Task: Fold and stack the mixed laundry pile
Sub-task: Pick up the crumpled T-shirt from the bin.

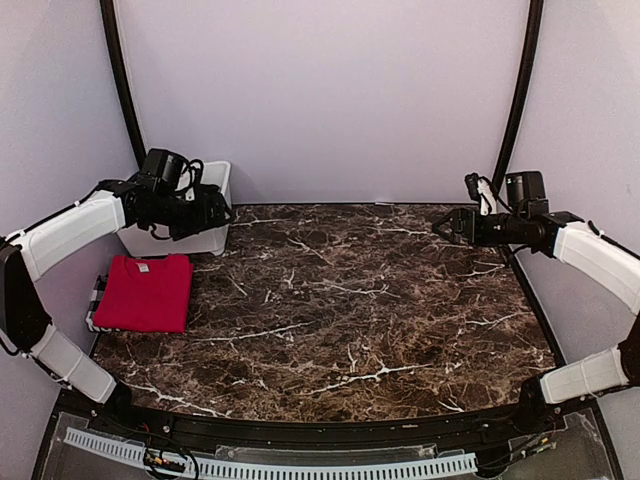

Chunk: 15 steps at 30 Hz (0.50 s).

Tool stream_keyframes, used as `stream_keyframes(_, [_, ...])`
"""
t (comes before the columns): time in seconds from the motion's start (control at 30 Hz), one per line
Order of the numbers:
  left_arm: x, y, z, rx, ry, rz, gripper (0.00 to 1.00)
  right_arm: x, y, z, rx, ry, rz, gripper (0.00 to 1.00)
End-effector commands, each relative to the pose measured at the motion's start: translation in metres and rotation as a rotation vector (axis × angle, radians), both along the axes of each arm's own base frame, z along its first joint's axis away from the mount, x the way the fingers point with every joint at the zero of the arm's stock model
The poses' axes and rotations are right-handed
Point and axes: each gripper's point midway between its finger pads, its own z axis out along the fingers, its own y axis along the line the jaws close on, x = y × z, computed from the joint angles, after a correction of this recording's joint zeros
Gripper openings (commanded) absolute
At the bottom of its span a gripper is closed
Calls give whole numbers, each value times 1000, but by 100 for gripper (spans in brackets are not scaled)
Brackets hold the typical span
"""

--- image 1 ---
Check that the black curved front rail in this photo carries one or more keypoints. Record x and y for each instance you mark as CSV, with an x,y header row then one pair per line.
x,y
484,432

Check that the white plastic bin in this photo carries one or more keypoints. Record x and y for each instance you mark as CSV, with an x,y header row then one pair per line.
x,y
140,243

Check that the white slotted cable duct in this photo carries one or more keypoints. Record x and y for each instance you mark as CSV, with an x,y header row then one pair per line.
x,y
254,463

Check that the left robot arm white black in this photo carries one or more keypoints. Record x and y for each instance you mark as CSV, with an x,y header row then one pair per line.
x,y
168,191

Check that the black white striped folded cloth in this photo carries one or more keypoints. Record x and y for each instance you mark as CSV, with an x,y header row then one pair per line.
x,y
94,303

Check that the left black frame post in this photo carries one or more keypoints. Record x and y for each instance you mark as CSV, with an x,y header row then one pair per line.
x,y
121,80

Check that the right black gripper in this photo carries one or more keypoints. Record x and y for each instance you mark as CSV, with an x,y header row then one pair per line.
x,y
459,215

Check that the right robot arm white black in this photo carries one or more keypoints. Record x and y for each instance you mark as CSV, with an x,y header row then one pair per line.
x,y
524,219

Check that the black frame post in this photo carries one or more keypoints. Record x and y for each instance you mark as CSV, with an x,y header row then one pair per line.
x,y
525,70
121,80

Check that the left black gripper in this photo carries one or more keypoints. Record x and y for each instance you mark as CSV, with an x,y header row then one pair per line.
x,y
202,219

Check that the folded red t-shirt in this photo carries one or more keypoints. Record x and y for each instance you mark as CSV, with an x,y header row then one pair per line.
x,y
146,295

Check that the right black frame post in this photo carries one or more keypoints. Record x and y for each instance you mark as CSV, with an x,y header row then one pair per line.
x,y
525,70

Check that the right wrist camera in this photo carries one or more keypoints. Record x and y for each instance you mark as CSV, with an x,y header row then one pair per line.
x,y
480,190

